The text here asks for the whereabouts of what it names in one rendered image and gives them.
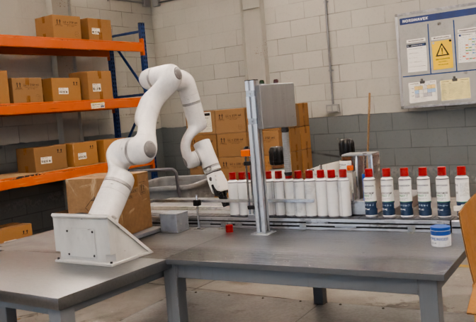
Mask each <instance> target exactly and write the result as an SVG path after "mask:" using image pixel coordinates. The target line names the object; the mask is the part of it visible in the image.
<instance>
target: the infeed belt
mask: <svg viewBox="0 0 476 322"><path fill-rule="evenodd" d="M159 214H161V213H153V212H152V216H154V217H160V216H159ZM199 216H200V217H242V216H230V214H217V213H214V214H213V213H199ZM395 216H396V217H394V218H383V215H378V217H375V218H367V217H366V216H365V215H352V217H318V216H317V217H287V216H283V217H277V216H272V217H269V218H300V219H396V220H445V221H451V220H453V219H454V218H455V216H451V218H450V219H439V218H438V216H432V218H429V219H421V218H419V216H414V217H413V218H408V219H404V218H401V215H395ZM188 217H197V213H188ZM245 217H248V216H245Z"/></svg>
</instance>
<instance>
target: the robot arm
mask: <svg viewBox="0 0 476 322"><path fill-rule="evenodd" d="M139 82H140V85H141V86H142V87H143V88H145V89H147V90H148V91H147V92H146V93H145V94H144V95H143V96H142V97H141V99H140V101H139V104H138V106H137V109H136V112H135V125H136V126H137V134H136V135H135V136H134V137H129V138H124V139H118V140H115V141H114V142H113V143H112V144H111V145H110V146H109V147H108V149H107V152H106V160H107V163H108V172H107V174H106V176H105V178H104V180H103V183H102V185H101V187H100V190H99V191H98V194H97V196H96V199H95V200H94V202H93V204H92V206H91V209H90V211H89V214H108V215H109V216H111V217H112V218H113V219H114V220H116V221H117V223H118V220H119V218H120V215H121V214H122V211H123V209H124V207H125V204H126V202H127V200H128V198H129V195H130V193H131V190H132V188H133V185H134V182H135V179H134V177H133V175H132V174H131V172H129V171H128V169H129V167H131V166H136V165H143V164H146V163H149V162H151V161H152V160H153V159H154V157H155V156H156V154H157V137H156V123H157V119H158V117H159V113H160V110H161V108H162V106H163V104H164V103H165V102H166V101H167V99H168V98H169V97H170V96H171V95H172V94H173V93H174V92H175V91H178V94H179V96H180V99H181V103H182V106H183V110H184V113H185V116H186V119H187V123H188V129H187V130H186V132H185V134H184V135H183V138H182V140H181V154H182V157H183V161H184V164H185V165H186V167H187V168H195V167H197V166H202V168H203V172H204V174H207V175H206V176H207V179H208V184H209V186H210V189H211V191H212V193H213V194H215V196H217V197H219V199H220V200H226V199H227V193H228V185H227V179H226V177H225V175H224V174H223V172H222V171H221V169H220V168H221V167H220V164H219V161H218V160H217V157H216V154H215V151H214V149H213V146H212V144H211V142H210V139H203V140H200V141H199V142H196V143H195V144H194V145H193V146H194V148H195V151H191V142H192V140H193V138H194V137H195V136H196V135H197V134H198V133H200V132H201V131H203V130H204V129H205V128H206V127H207V122H206V119H205V114H204V112H203V107H202V104H201V101H200V96H199V94H198V89H197V86H196V83H195V80H194V78H193V77H192V76H191V75H190V74H189V73H188V72H187V71H184V70H180V69H179V68H178V67H177V66H176V65H174V64H165V65H161V66H158V67H152V68H148V69H145V70H144V71H142V72H141V74H140V76H139Z"/></svg>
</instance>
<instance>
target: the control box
mask: <svg viewBox="0 0 476 322"><path fill-rule="evenodd" d="M255 95H256V110H257V122H258V124H257V125H258V129H259V130H263V129H271V128H279V127H292V126H297V119H296V109H295V92H294V83H293V82H292V83H280V84H259V85H255Z"/></svg>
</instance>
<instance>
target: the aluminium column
mask: <svg viewBox="0 0 476 322"><path fill-rule="evenodd" d="M244 85H245V91H255V85H259V81H258V79H252V80H244ZM246 111H247V119H248V118H249V119H251V118H257V110H256V96H250V97H246ZM254 124H255V123H254ZM248 128H249V146H250V154H251V172H252V180H253V189H254V206H255V215H256V232H257V233H258V234H266V233H268V232H270V222H269V213H268V196H267V187H266V169H265V161H264V143H263V134H262V130H259V129H258V125H257V124H255V125H248Z"/></svg>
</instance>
